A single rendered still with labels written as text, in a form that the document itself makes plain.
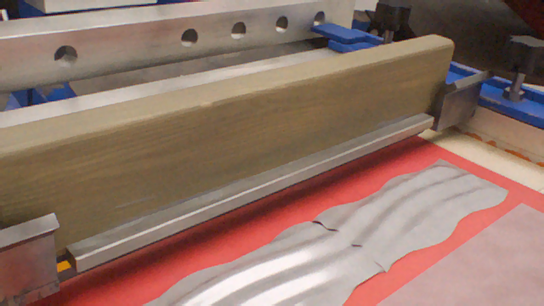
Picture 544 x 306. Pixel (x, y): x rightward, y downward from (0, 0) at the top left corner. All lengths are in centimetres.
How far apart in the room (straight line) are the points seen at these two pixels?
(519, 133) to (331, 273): 29
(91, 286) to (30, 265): 6
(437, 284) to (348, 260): 6
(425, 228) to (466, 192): 8
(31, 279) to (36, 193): 4
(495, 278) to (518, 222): 8
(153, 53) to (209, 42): 7
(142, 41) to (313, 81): 23
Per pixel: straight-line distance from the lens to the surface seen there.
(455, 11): 139
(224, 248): 37
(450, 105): 54
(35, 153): 28
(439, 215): 44
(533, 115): 57
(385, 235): 40
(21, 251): 29
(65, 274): 34
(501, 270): 41
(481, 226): 45
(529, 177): 55
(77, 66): 54
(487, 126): 59
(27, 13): 72
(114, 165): 30
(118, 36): 55
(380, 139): 46
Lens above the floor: 137
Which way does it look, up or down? 38 degrees down
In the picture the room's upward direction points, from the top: 20 degrees clockwise
